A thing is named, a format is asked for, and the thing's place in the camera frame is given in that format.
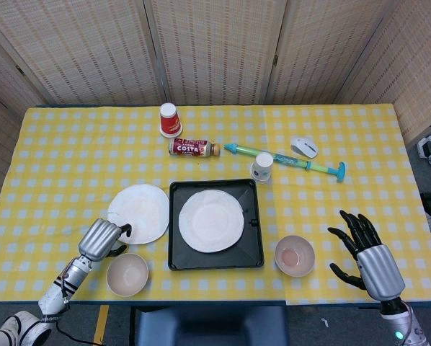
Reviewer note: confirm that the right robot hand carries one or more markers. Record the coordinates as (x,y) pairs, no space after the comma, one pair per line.
(379,270)

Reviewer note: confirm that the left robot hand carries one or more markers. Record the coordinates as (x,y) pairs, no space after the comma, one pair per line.
(98,239)

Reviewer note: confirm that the plain beige bowl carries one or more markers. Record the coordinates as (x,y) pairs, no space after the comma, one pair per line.
(127,275)

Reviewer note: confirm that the cracked white paper plate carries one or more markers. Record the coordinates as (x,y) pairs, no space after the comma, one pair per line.
(143,209)

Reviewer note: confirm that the beige bowl with pink stain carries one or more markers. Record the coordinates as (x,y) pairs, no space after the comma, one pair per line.
(294,256)

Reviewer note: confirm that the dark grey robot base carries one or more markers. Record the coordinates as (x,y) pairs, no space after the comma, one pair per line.
(208,328)

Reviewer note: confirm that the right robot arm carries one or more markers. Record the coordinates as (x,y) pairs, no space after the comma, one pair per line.
(403,324)

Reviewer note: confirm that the black square tray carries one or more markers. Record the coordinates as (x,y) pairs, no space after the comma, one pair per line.
(251,252)

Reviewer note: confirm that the yellow checkered tablecloth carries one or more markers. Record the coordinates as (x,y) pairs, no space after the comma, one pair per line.
(75,162)

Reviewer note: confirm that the white power adapter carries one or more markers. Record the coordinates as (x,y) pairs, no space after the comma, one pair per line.
(426,147)

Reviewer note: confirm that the Costa coffee bottle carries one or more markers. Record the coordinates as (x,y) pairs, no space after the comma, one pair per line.
(192,147)

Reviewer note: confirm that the red paper cup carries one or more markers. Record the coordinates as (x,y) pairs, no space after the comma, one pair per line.
(170,122)

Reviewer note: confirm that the white computer mouse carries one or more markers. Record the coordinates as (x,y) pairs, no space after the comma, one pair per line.
(303,146)

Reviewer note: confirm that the white paper cup blue flower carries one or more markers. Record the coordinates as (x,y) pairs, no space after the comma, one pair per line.
(262,167)

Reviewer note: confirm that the green and blue water squirter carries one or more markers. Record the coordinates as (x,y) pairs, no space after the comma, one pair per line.
(244,149)

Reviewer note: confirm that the woven folding screen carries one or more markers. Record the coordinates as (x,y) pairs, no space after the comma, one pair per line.
(215,54)

